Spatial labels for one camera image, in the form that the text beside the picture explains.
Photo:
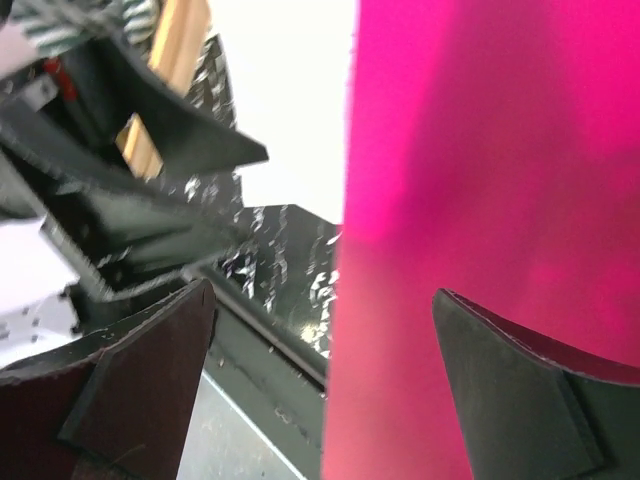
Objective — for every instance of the red plastic clip folder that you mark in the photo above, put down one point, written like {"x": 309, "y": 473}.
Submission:
{"x": 494, "y": 151}

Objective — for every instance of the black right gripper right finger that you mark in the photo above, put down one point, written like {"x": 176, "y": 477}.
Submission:
{"x": 532, "y": 407}

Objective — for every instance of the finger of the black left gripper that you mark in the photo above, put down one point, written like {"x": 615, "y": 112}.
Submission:
{"x": 128, "y": 229}
{"x": 115, "y": 83}

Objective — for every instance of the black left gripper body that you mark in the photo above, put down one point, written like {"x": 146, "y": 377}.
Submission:
{"x": 36, "y": 154}

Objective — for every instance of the white printed paper sheet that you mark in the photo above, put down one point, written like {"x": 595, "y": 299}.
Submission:
{"x": 289, "y": 63}

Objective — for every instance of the white bottom paper sheet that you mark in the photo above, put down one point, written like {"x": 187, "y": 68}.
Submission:
{"x": 36, "y": 314}

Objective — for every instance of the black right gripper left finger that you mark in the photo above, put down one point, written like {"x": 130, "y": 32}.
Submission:
{"x": 114, "y": 404}

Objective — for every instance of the wooden tray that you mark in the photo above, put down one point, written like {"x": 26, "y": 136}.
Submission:
{"x": 178, "y": 41}

